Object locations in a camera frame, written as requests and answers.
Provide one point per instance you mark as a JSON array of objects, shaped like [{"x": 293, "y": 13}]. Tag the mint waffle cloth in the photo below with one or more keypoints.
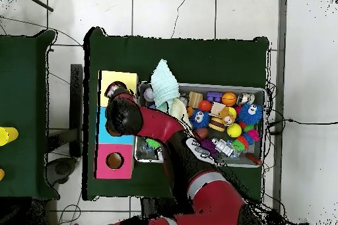
[{"x": 163, "y": 85}]

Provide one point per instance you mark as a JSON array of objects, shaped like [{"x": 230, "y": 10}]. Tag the cream waffle cloth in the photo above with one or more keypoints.
[{"x": 179, "y": 110}]

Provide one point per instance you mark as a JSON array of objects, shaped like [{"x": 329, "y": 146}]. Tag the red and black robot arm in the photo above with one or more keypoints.
[{"x": 158, "y": 124}]

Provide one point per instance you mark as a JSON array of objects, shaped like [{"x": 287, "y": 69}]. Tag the wooden box with three holes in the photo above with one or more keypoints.
[{"x": 124, "y": 167}]

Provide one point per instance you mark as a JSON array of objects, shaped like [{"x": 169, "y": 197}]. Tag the shallow clear mesh bin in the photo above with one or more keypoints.
[{"x": 237, "y": 87}]

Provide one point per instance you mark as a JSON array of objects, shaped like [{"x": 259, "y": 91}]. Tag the black upright stand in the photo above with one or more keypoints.
[{"x": 76, "y": 103}]

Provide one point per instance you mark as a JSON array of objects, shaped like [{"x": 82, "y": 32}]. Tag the dark green table cloth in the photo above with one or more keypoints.
[{"x": 184, "y": 58}]

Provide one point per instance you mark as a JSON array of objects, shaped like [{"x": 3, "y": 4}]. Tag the plain wooden block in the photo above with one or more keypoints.
[{"x": 195, "y": 100}]

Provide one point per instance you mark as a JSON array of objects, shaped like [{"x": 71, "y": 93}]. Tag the small blue spiky eyed ball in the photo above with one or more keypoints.
[{"x": 199, "y": 119}]

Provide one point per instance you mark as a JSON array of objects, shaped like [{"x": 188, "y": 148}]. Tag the orange red smooth ball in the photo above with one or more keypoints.
[{"x": 205, "y": 105}]

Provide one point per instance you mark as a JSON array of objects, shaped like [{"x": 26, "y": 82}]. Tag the neighbouring green covered table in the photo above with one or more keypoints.
[{"x": 23, "y": 64}]

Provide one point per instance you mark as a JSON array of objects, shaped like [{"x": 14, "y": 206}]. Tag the grey round base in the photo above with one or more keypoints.
[{"x": 62, "y": 168}]

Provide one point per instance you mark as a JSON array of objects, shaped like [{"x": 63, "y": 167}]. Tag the toy hamburger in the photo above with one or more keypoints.
[{"x": 216, "y": 124}]

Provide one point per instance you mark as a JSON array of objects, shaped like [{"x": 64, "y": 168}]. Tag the small orange basketball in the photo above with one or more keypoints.
[{"x": 229, "y": 99}]

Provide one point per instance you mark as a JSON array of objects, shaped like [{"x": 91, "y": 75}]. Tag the dark tripod leg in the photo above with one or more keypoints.
[{"x": 39, "y": 2}]

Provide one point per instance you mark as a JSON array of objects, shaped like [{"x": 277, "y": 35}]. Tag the yellow plastic cup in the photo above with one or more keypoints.
[{"x": 8, "y": 135}]

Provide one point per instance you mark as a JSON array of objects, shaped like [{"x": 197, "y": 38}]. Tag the yellow tennis ball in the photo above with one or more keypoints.
[{"x": 234, "y": 130}]

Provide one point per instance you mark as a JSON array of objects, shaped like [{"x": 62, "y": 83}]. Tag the labelled tin can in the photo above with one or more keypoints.
[{"x": 245, "y": 98}]

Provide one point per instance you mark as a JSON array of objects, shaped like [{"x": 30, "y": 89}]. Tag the blue spiky ball with eyes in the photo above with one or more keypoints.
[{"x": 250, "y": 115}]

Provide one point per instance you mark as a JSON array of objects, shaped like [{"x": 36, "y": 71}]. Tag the small yellow object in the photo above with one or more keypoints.
[{"x": 1, "y": 174}]

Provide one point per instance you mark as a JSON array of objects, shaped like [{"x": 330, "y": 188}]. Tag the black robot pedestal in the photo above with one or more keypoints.
[{"x": 153, "y": 209}]

